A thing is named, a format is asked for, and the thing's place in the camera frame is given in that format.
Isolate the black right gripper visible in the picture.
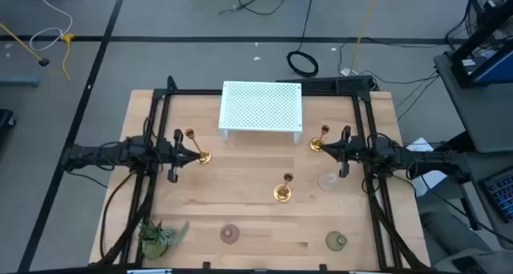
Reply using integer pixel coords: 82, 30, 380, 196
320, 125, 368, 178

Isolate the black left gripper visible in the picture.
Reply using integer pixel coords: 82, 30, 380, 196
158, 128, 202, 183

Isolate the tall gold candlestick holder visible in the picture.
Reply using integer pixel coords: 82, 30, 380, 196
184, 128, 212, 165

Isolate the medium gold candlestick holder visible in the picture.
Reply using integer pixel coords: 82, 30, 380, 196
309, 124, 331, 153

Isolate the clear glass vase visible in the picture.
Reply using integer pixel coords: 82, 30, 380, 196
317, 171, 340, 192

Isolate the short gold candlestick holder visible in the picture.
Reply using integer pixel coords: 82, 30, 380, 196
273, 172, 295, 203

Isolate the pink glass vase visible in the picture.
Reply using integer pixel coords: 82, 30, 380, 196
219, 224, 240, 245

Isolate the green glass vase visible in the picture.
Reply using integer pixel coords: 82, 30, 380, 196
325, 230, 348, 252

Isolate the black power strip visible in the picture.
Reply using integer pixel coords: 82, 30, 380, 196
276, 75, 376, 94

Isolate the white paper sheet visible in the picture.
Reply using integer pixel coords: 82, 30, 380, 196
406, 137, 448, 197

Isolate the white perforated shelf riser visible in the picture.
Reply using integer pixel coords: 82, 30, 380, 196
217, 80, 304, 145

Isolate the potted green succulent plant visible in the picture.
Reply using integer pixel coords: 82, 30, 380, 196
137, 219, 191, 261

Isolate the person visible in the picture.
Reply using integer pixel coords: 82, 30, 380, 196
416, 208, 498, 274

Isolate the grey side desk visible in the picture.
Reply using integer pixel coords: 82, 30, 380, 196
434, 51, 513, 155

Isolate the yellow rod with black end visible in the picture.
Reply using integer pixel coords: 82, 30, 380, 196
0, 22, 50, 67

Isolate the backlit computer keyboard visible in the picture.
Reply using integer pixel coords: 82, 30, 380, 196
479, 167, 513, 223

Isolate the black and blue equipment stand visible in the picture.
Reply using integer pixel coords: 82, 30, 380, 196
446, 0, 513, 89

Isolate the black aluminium table frame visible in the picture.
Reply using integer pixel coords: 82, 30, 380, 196
95, 75, 432, 272

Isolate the coiled black cable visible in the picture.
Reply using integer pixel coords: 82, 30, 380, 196
285, 0, 320, 79

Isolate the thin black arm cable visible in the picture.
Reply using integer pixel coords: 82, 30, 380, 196
99, 171, 135, 259

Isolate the long yellow floor cable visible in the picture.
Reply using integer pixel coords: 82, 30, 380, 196
350, 0, 382, 77

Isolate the loose black floor cable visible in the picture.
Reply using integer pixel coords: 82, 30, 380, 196
218, 0, 296, 17

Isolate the short yellow cable with plug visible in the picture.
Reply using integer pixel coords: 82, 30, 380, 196
59, 32, 76, 82

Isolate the white floor cable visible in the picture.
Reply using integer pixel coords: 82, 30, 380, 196
29, 0, 74, 53

